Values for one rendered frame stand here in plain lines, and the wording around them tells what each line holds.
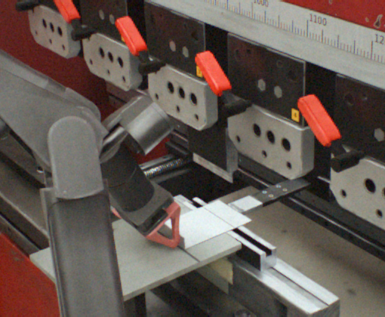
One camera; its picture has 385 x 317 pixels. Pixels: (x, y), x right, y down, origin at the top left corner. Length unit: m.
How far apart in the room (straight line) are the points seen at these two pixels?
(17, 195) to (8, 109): 1.03
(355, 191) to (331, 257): 2.09
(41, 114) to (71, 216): 0.09
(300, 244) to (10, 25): 1.52
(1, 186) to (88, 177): 1.09
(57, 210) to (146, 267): 0.53
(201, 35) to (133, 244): 0.34
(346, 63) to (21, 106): 0.40
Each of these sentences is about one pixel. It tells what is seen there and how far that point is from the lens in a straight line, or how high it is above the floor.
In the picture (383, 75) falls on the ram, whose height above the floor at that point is 1.36.
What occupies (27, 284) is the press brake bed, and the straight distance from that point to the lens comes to 1.84.
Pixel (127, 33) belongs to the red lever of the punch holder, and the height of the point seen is 1.30.
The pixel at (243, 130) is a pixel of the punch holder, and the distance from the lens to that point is 1.18.
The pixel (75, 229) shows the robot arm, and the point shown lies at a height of 1.32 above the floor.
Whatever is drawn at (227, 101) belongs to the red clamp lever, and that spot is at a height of 1.27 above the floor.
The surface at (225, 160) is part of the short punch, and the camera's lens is 1.30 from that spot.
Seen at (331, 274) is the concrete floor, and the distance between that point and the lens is 3.05.
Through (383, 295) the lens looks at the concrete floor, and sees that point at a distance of 2.97.
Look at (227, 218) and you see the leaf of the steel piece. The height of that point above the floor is 1.00.
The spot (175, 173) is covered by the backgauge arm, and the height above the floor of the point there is 0.84.
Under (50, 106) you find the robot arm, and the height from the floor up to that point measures 1.42.
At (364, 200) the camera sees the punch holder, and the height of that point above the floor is 1.20.
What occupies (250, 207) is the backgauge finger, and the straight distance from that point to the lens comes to 1.41.
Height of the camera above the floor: 1.71
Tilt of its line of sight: 27 degrees down
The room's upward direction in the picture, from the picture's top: 3 degrees counter-clockwise
